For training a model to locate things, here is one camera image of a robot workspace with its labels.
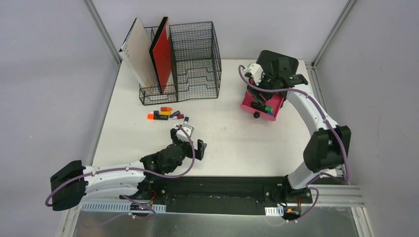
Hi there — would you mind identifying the black wire mesh desk organizer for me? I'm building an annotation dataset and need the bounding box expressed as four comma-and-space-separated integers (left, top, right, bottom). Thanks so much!
139, 21, 222, 106

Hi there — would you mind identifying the black pink drawer unit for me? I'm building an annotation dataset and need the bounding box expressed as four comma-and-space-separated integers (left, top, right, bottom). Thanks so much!
240, 50, 299, 121

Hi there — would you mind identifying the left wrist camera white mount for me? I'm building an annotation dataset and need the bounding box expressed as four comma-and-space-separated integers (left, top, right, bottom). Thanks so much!
176, 123, 195, 142

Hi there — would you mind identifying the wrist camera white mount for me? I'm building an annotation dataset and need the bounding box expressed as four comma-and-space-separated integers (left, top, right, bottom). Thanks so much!
244, 63, 264, 85
176, 123, 195, 142

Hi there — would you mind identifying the orange cap black marker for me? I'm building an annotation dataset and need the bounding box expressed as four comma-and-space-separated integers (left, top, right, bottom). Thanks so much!
147, 114, 169, 120

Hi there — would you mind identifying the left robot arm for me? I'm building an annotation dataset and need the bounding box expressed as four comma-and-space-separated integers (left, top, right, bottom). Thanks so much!
44, 125, 207, 211

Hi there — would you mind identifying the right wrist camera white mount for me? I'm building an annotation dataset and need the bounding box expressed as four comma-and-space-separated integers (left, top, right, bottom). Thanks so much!
244, 63, 264, 85

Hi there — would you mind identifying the white A4 folder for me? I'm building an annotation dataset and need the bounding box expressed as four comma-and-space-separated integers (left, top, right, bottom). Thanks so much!
119, 18, 157, 88

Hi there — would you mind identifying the green cap black marker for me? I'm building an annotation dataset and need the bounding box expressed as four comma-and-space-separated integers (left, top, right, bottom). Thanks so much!
251, 102, 273, 113

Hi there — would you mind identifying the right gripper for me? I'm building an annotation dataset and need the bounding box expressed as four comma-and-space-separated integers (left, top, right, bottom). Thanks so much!
249, 70, 279, 106

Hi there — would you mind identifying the red A4 folder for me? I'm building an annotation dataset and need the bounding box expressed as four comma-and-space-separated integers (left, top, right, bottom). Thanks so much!
149, 16, 172, 94

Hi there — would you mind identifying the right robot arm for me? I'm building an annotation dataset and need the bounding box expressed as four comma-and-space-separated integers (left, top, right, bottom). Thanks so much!
246, 57, 351, 202

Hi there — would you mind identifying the yellow highlighter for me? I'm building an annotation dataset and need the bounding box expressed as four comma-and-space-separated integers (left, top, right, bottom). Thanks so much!
160, 111, 171, 116

